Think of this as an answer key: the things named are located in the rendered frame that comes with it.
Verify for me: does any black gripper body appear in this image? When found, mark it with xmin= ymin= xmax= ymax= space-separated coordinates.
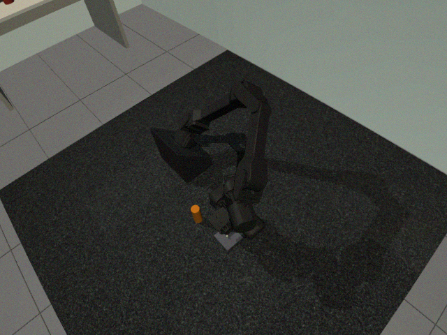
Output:
xmin=209 ymin=184 xmax=265 ymax=239

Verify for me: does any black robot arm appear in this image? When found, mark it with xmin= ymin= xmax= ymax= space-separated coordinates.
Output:
xmin=170 ymin=79 xmax=272 ymax=235

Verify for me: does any orange cylinder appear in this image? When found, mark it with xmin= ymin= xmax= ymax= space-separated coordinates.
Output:
xmin=191 ymin=205 xmax=203 ymax=223

